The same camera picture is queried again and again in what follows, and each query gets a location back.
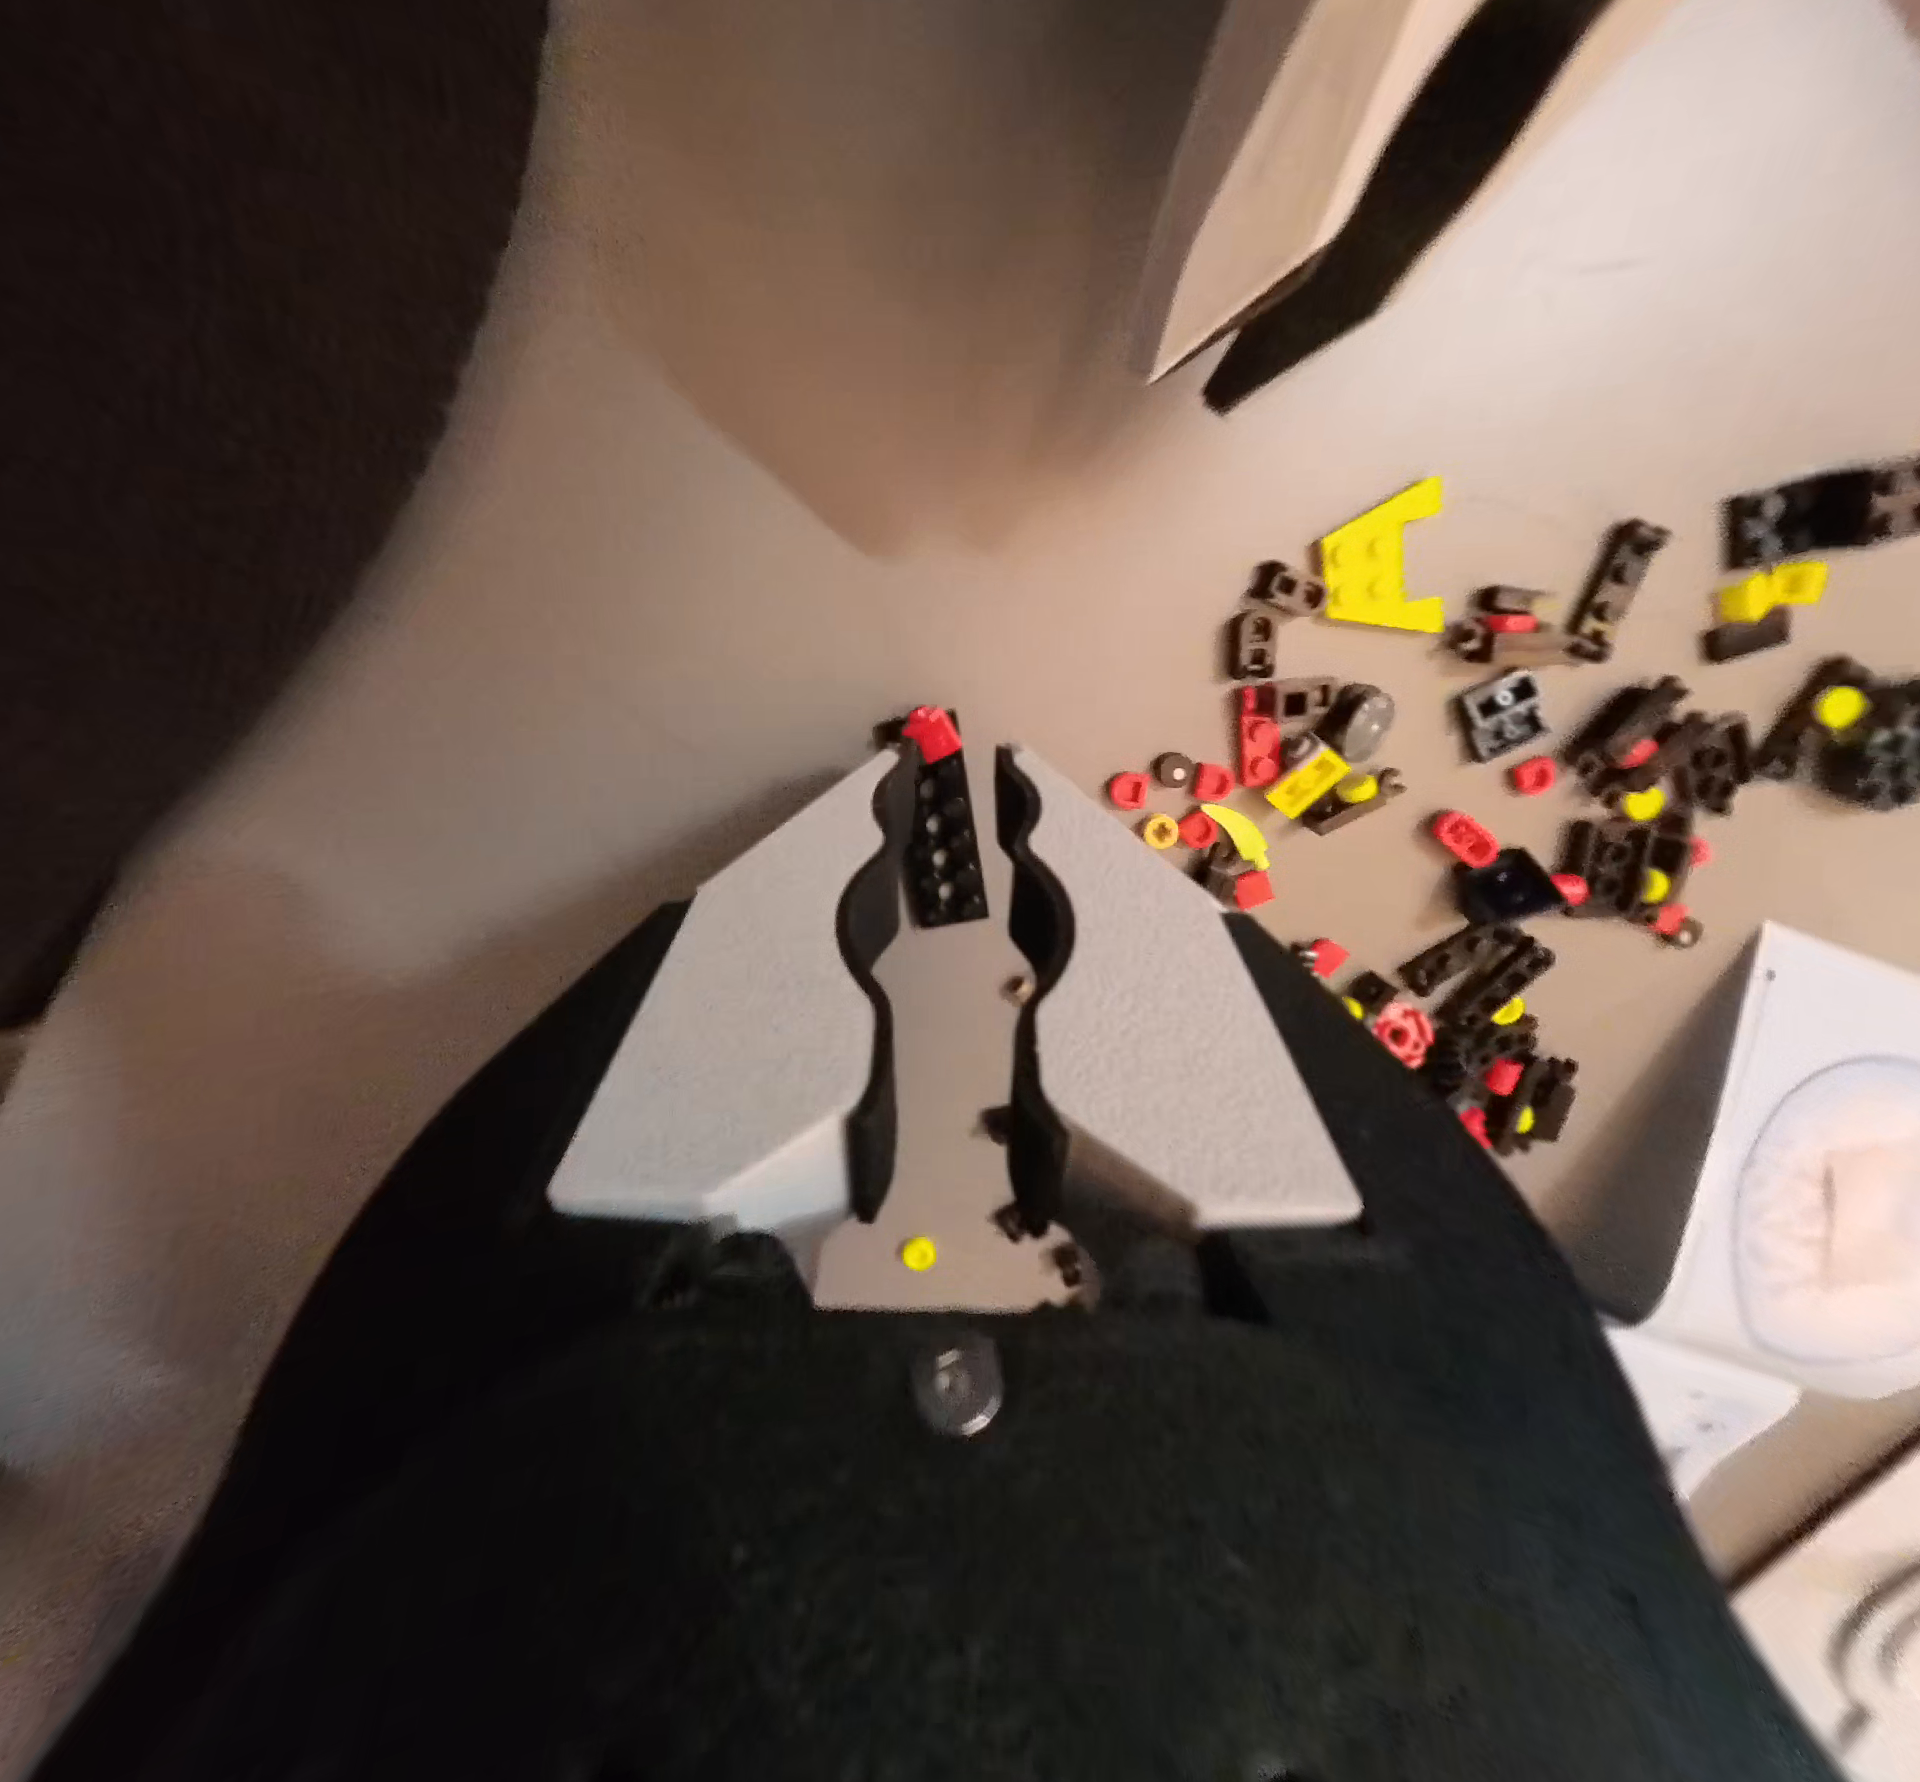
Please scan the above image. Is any printed white booklet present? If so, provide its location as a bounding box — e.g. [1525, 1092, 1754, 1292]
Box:
[1725, 1488, 1920, 1782]

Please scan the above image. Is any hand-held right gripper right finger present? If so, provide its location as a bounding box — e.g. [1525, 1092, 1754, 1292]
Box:
[994, 743, 1368, 1235]

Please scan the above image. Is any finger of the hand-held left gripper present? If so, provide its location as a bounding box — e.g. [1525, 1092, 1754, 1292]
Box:
[547, 0, 1219, 559]
[1149, 0, 1810, 416]

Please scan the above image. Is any dark knit cloth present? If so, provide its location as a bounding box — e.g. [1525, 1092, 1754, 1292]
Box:
[0, 0, 620, 1030]

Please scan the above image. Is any white box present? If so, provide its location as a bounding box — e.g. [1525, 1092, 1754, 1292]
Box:
[1634, 919, 1920, 1401]

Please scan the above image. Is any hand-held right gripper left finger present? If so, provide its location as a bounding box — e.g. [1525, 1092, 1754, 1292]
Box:
[545, 743, 921, 1230]

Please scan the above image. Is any round black studded lego plate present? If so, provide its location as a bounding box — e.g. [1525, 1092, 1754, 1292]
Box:
[1818, 679, 1920, 813]

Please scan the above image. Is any yellow wedge lego plate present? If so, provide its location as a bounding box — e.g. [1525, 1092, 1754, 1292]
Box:
[1316, 473, 1453, 637]

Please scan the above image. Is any pile of loose lego pieces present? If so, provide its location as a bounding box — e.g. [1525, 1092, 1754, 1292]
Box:
[1108, 462, 1920, 1158]

